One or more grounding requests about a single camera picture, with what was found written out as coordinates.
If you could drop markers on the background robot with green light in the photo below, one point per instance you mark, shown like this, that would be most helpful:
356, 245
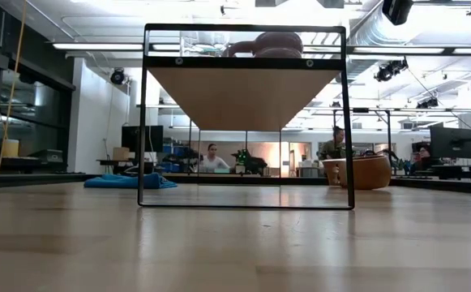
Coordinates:
249, 162

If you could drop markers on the black monitor on arm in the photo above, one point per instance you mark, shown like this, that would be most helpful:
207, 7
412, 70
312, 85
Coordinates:
452, 142

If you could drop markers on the yellow bucket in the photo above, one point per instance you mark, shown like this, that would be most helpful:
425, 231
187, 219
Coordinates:
9, 148

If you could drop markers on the person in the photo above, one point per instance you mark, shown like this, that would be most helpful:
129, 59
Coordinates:
425, 158
332, 148
212, 162

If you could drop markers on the wide tan wooden bowl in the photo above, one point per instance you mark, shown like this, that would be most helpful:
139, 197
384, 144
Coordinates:
369, 172

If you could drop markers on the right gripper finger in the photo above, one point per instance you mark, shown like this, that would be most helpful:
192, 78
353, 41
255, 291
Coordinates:
397, 10

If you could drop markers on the black ceiling spotlight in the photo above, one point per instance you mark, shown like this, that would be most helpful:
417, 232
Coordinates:
427, 103
117, 76
389, 71

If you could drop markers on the black frame wooden shelf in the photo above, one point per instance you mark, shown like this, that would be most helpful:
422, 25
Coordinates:
243, 97

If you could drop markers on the long ceiling light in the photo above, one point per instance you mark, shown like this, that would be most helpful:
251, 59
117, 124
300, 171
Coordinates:
93, 46

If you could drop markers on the dark storage box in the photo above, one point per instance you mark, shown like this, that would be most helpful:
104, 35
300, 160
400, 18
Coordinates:
50, 156

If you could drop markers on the blue cloth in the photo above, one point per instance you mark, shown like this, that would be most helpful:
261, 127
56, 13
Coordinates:
129, 181

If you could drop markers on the silver ceiling duct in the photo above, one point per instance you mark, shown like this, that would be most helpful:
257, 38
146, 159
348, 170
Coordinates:
421, 28

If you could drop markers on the cardboard box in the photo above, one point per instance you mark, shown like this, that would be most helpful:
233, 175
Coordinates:
120, 153

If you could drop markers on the black computer monitor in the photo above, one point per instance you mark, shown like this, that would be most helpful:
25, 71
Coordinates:
154, 138

